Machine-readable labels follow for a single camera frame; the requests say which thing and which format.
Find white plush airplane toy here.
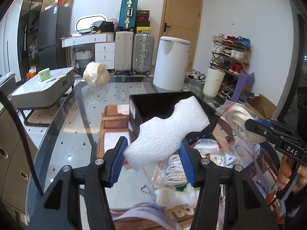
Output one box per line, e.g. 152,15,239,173
154,184,200,209

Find bagged white adidas socks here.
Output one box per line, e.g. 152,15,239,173
151,152,188,189

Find white foam piece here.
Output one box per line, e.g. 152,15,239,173
123,96,210,171

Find red white snack packet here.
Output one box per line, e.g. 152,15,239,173
193,139,237,168

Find person's right hand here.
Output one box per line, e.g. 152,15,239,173
277,155,307,193

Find open cardboard box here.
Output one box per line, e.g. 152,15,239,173
245,94,276,119

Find purple paper bag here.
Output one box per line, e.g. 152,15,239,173
230,70,255,102

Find cream cylindrical bin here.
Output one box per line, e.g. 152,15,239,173
203,67,225,98

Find shoe rack with shoes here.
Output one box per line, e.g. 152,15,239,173
210,34,251,100

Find white cylindrical appliance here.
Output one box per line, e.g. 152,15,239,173
153,36,191,91

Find black cardboard box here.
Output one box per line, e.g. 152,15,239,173
129,91,220,145

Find green tissue box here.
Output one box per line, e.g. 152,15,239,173
38,68,51,82

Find beige wig head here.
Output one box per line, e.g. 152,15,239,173
83,61,110,88

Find wooden door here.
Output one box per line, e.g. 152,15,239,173
159,0,203,71

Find silver suitcase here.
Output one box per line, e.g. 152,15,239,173
132,33,154,75

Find woven basket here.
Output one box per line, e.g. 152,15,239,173
75,48,94,69

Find stacked shoe boxes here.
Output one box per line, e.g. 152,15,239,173
136,10,152,34

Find beige suitcase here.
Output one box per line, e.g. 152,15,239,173
115,31,134,74

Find white dressing desk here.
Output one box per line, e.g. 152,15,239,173
61,32,115,70

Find dark glass wardrobe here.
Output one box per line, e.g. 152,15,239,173
17,0,55,80

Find teal suitcase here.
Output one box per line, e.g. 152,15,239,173
119,0,138,31

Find oval desk mirror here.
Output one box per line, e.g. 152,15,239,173
74,14,108,33

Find black refrigerator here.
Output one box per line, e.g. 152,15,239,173
38,5,72,70

